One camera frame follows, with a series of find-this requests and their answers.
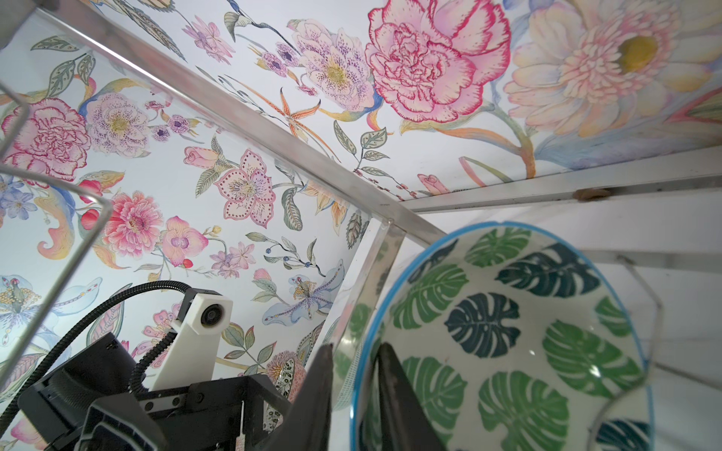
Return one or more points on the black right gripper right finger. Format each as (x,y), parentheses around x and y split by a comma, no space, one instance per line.
(403,421)

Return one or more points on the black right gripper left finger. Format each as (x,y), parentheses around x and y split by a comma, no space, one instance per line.
(307,425)

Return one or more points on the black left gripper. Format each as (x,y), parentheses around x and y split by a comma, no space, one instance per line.
(202,416)

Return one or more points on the green leaf pattern bowl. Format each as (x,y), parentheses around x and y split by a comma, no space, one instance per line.
(511,340)

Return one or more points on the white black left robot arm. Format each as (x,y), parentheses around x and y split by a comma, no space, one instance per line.
(85,404)

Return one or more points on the black white patterned bowl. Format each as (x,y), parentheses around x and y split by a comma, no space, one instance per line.
(287,373)

